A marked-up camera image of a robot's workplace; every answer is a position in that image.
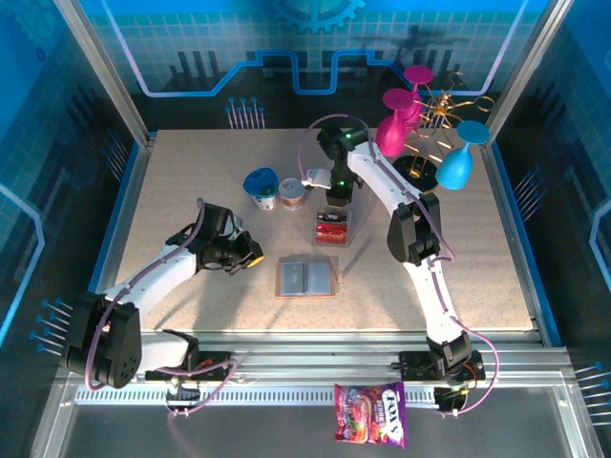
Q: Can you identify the brown leather card holder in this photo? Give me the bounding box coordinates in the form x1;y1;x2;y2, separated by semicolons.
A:
275;256;343;301

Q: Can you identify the white cup with blue lid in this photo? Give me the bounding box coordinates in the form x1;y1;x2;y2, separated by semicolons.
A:
242;167;281;212

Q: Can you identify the purple candy bag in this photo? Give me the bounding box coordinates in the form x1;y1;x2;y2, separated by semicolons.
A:
332;381;408;449

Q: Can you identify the aluminium front frame rail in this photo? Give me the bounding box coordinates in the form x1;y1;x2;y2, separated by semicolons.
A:
56;328;574;387

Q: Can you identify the clear acrylic card box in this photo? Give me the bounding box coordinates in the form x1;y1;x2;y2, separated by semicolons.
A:
311;208;353;248

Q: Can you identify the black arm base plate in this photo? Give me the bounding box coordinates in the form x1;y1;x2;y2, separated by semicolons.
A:
144;350;240;383
398;350;487;383

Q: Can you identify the silver VIP card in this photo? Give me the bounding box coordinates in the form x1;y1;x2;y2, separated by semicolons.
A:
280;261;307;295

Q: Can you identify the orange can with white lid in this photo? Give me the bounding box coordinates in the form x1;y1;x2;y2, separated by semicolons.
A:
278;177;306;212

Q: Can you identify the blue wine glass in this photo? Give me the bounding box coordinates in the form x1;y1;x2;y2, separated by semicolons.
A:
434;119;491;191

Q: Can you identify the aluminium frame post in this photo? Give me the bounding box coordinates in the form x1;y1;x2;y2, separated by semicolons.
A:
53;0;157;147
481;0;574;142

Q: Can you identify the white slotted cable duct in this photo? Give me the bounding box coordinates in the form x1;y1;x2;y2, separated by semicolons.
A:
74;386;438;406

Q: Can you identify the large magenta wine glass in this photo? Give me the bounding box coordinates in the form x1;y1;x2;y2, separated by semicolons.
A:
374;88;416;158

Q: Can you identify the small controller board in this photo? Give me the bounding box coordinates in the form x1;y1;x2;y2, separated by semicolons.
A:
436;384;472;416
164;381;201;416

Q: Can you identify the small magenta wine glass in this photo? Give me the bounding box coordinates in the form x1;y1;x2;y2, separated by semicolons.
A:
403;65;436;128

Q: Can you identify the aluminium table side rail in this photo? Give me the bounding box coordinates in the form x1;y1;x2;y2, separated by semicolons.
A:
78;135;157;347
479;140;550;347

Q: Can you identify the gold wire glass rack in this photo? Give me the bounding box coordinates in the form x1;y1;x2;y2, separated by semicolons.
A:
391;71;496;195

